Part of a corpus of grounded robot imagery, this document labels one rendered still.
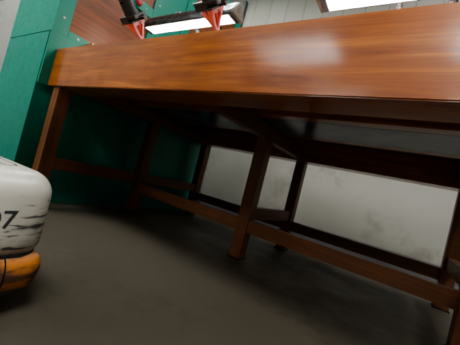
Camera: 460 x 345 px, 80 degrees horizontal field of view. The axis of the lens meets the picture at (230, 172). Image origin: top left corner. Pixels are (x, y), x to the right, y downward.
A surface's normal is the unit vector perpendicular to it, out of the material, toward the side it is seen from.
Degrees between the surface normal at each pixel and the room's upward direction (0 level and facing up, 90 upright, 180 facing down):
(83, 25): 90
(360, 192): 90
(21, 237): 90
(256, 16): 90
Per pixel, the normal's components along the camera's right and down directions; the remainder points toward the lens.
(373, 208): -0.48, -0.14
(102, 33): 0.81, 0.19
